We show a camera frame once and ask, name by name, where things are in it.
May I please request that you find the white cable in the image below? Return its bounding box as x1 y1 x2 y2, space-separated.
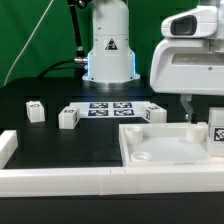
3 0 55 88

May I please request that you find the white fence wall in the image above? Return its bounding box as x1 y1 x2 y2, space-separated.
0 130 224 197

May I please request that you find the fiducial marker sheet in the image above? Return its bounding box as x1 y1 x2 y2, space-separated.
70 101 149 118

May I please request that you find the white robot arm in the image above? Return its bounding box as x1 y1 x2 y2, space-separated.
73 0 224 119

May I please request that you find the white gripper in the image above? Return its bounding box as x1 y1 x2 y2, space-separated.
150 4 224 124

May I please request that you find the black cable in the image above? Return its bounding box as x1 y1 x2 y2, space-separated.
37 59 88 79

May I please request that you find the white square table top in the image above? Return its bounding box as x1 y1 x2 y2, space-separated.
119 122 224 167

